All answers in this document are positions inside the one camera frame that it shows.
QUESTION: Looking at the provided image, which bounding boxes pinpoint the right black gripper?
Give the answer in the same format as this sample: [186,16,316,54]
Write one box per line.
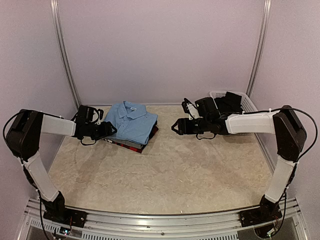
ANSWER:
[172,116,211,135]

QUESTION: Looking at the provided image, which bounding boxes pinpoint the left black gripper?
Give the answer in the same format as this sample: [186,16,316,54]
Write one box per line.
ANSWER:
[85,121,117,141]

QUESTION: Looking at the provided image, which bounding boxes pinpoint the grey button shirt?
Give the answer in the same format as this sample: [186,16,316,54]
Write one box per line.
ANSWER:
[103,137,146,149]

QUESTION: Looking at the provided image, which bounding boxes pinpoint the light blue long sleeve shirt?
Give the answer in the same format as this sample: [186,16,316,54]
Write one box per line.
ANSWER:
[104,101,158,145]

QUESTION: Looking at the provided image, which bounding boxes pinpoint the red black plaid shirt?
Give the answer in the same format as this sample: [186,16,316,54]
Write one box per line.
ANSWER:
[103,125,159,154]

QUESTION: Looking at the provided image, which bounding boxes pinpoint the white plastic laundry basket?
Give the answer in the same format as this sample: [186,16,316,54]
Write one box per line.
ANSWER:
[208,90,260,137]

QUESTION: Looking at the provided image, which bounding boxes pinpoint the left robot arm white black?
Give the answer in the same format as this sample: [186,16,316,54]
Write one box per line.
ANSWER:
[2,105,117,223]

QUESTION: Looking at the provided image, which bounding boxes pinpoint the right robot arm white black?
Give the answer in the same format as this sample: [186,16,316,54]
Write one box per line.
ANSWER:
[171,97,307,222]

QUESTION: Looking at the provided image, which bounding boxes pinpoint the black shirt in basket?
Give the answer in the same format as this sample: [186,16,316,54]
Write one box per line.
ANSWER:
[214,91,243,114]

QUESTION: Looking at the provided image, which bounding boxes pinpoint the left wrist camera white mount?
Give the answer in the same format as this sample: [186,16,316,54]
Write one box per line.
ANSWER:
[96,109,104,125]

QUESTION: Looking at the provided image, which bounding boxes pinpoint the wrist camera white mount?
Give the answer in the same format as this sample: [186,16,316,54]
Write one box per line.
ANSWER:
[96,109,104,125]
[181,98,200,120]

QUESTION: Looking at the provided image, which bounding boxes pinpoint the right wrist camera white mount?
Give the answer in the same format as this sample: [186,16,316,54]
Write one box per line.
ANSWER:
[181,98,200,120]

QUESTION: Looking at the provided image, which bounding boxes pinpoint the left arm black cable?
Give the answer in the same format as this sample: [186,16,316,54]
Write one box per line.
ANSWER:
[79,136,98,147]

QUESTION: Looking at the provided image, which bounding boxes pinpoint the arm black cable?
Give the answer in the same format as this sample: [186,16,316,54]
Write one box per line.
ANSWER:
[79,136,98,147]
[289,107,317,161]

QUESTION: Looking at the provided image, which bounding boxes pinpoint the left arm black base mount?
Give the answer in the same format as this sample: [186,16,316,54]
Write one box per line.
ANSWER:
[43,208,88,228]

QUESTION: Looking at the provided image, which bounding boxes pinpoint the front aluminium rail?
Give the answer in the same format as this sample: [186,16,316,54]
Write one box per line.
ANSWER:
[17,198,310,240]

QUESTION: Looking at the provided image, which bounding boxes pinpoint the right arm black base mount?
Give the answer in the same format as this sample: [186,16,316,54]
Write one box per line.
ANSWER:
[239,207,283,228]

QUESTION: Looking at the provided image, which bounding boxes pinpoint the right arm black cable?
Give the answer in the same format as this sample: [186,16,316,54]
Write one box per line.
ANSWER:
[289,107,317,161]

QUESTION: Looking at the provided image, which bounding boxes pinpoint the left aluminium frame post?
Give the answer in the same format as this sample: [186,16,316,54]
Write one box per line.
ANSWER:
[50,0,81,109]

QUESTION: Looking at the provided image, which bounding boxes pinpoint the aluminium frame post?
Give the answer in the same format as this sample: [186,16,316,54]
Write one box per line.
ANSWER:
[50,0,81,109]
[246,0,272,98]

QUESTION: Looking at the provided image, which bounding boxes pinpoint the right aluminium frame post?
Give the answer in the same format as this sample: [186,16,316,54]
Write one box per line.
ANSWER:
[246,0,272,98]

